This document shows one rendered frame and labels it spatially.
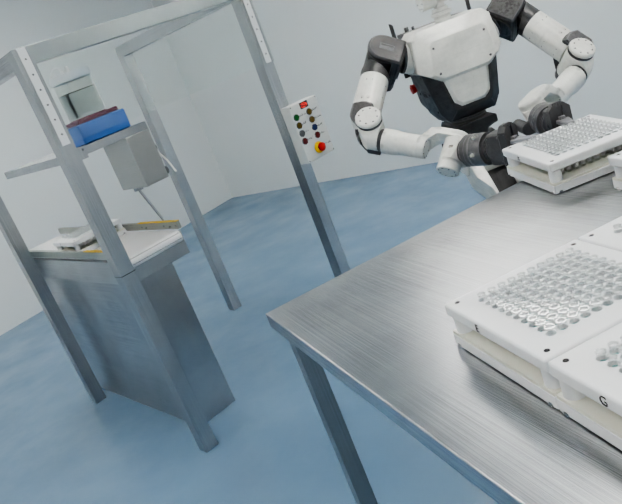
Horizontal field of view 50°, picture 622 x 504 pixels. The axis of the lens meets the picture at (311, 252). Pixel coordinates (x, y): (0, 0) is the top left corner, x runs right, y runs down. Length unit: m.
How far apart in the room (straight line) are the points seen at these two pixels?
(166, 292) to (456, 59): 1.49
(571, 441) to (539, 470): 0.06
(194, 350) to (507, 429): 2.19
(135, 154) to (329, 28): 3.58
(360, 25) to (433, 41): 3.69
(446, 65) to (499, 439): 1.47
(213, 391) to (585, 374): 2.36
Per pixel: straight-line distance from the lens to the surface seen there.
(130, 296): 2.55
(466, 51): 2.15
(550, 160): 1.57
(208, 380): 2.99
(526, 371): 0.91
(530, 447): 0.83
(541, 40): 2.25
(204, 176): 7.29
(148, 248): 2.67
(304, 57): 6.20
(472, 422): 0.89
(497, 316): 0.95
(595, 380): 0.79
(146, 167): 2.65
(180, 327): 2.88
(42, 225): 6.27
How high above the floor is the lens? 1.37
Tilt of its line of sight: 17 degrees down
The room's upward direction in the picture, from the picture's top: 21 degrees counter-clockwise
